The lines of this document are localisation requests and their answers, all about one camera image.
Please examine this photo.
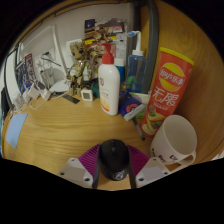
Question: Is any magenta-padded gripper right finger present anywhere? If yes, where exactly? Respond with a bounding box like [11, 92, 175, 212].
[127, 144, 172, 190]

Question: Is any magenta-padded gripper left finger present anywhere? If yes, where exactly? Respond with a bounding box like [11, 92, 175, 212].
[59, 143, 102, 190]

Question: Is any black computer mouse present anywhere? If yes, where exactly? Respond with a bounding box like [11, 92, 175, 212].
[98, 138, 131, 182]

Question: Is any light blue mouse pad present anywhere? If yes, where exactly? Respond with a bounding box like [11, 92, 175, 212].
[5, 112, 29, 150]

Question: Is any white printed mug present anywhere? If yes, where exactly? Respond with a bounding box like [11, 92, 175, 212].
[149, 114, 198, 168]

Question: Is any dark pen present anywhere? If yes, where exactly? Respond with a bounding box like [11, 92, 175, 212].
[132, 117, 146, 141]

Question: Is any blue and white packet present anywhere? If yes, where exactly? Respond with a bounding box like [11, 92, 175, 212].
[118, 91, 147, 122]

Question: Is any flat black ruler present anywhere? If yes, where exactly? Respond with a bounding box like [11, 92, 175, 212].
[62, 94, 81, 105]

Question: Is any small white cube clock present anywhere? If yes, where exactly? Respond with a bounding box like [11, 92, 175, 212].
[80, 87, 95, 102]

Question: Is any green round container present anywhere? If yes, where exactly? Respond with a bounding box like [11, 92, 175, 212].
[91, 81, 101, 98]

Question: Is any red chip can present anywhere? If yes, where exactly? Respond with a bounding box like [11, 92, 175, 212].
[139, 46, 195, 138]

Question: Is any white red-pump lotion bottle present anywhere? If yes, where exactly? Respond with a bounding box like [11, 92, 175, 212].
[97, 42, 121, 117]

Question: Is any clear blue spray bottle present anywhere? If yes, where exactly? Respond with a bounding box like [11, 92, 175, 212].
[125, 30, 147, 94]

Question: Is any golden brown action figure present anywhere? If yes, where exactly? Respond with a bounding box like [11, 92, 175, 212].
[66, 39, 101, 98]

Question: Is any colourful figure box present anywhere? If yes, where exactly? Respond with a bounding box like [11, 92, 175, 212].
[83, 18, 128, 48]

